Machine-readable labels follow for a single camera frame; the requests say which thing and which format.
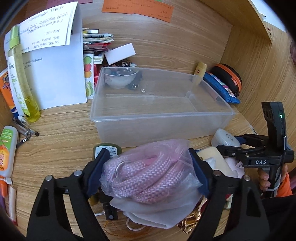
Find white round cream jar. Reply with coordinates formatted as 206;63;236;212
211;128;241;147

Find cream round lidded container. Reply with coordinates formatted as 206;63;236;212
197;147;238;178

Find dark green dropper bottle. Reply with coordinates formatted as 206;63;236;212
92;143;123;160

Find pink rope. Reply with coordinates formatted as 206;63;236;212
99;138;204;230

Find person right hand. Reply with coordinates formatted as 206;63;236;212
257;163;289;191

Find blue patchwork pouch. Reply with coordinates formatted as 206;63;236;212
203;72;240;104

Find gold tassel ornament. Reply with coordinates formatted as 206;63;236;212
177;196;208;235

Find black orange zipper case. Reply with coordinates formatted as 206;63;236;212
210;63;242;97

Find yellow small bottle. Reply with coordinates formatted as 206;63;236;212
193;62;207;85

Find yellow green spray bottle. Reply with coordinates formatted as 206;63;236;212
8;25;41;123

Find clear plastic storage bin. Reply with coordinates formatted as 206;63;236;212
90;67;235;147

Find fruit sticker sheet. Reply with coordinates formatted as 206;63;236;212
83;53;95;99

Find orange sunscreen tube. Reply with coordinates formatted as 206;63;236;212
0;68;19;118

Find white small box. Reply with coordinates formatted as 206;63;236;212
104;43;136;65

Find white paper sheets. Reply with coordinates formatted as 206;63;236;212
18;1;87;110

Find stack of booklets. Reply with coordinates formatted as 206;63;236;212
82;28;114;65

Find orange paper note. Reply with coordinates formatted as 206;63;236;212
102;0;174;23

